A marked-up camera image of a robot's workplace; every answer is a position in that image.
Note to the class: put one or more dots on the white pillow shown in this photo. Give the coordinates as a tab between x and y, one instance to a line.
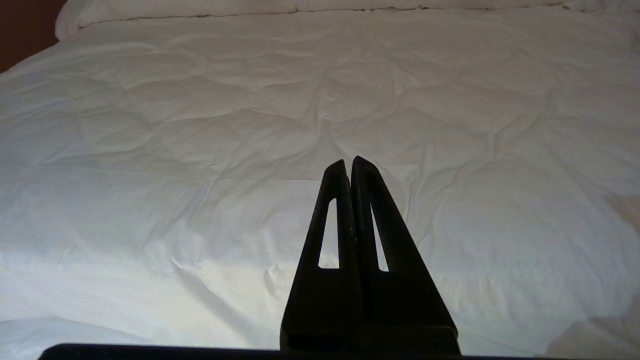
200	7

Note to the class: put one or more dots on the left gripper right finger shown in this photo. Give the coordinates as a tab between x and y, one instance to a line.
405	305

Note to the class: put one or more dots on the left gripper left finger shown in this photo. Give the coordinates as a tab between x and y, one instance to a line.
322	305

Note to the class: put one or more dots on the white duvet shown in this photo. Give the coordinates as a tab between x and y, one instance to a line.
200	150

